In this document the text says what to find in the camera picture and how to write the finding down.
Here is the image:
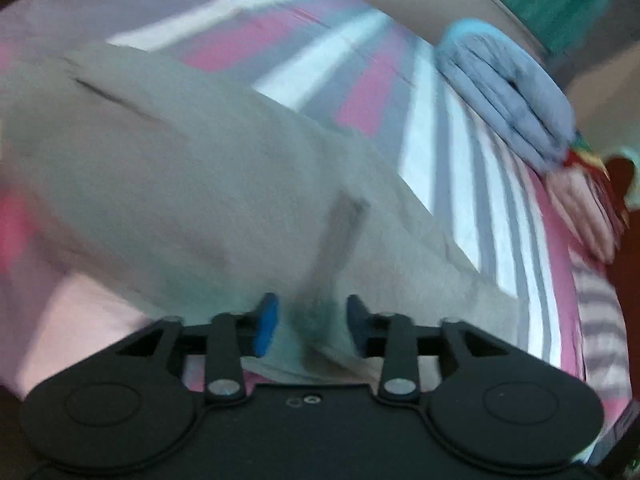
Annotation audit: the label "colourful patterned blanket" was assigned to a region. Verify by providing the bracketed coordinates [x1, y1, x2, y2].
[564, 132, 612, 183]

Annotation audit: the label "grey pants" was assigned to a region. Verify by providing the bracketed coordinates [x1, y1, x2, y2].
[0, 40, 531, 386]

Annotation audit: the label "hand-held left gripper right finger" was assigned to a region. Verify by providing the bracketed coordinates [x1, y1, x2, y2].
[345, 294, 504, 406]

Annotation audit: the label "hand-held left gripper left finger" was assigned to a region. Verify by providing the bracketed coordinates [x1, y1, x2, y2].
[115, 292, 281, 406]

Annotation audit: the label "striped pillow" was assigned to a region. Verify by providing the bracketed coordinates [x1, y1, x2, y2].
[569, 249, 635, 402]

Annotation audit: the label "folded light blue duvet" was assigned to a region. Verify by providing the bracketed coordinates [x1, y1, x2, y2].
[434, 18, 577, 174]

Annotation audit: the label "bed with striped pink sheet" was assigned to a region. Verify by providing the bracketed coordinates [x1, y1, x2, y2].
[0, 0, 636, 406]

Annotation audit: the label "folded pink blanket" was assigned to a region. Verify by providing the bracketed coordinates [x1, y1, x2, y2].
[546, 170, 623, 265]

